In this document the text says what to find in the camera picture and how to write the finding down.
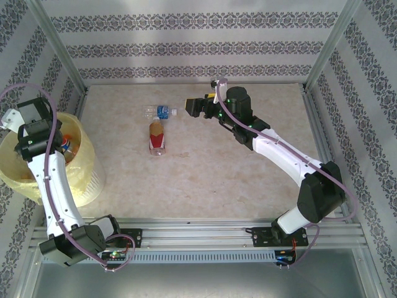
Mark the blue label water bottle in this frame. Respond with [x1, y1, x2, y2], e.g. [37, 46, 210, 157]
[142, 104, 178, 120]

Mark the left circuit board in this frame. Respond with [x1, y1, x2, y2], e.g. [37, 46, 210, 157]
[101, 250, 127, 261]

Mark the right circuit board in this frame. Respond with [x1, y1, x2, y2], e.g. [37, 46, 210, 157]
[275, 251, 296, 266]

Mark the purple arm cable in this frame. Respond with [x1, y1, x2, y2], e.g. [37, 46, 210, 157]
[215, 79, 357, 268]
[0, 83, 136, 274]

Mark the grey slotted cable duct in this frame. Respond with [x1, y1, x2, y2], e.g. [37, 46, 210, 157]
[42, 250, 298, 264]

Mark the black left mount plate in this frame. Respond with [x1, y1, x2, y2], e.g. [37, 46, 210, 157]
[119, 228, 143, 249]

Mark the yellow lined waste bin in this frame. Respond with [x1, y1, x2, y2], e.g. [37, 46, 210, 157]
[0, 111, 108, 209]

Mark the black right mount plate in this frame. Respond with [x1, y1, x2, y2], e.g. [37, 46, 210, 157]
[251, 228, 310, 248]

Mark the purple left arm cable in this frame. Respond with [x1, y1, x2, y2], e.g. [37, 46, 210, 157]
[0, 83, 136, 274]

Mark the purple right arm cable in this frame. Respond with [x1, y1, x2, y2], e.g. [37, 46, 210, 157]
[215, 79, 357, 268]

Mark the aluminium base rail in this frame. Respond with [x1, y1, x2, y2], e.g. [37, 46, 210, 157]
[30, 217, 364, 249]

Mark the aluminium frame post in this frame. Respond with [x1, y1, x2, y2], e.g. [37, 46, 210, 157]
[29, 0, 89, 94]
[305, 0, 363, 93]

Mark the circuit board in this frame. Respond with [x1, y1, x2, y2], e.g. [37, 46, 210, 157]
[101, 250, 127, 261]
[275, 251, 296, 266]

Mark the red gold tea bottle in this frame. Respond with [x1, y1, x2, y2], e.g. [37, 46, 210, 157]
[148, 116, 167, 156]

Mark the black mount plate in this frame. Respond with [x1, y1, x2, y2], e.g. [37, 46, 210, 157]
[251, 228, 310, 248]
[119, 228, 143, 249]

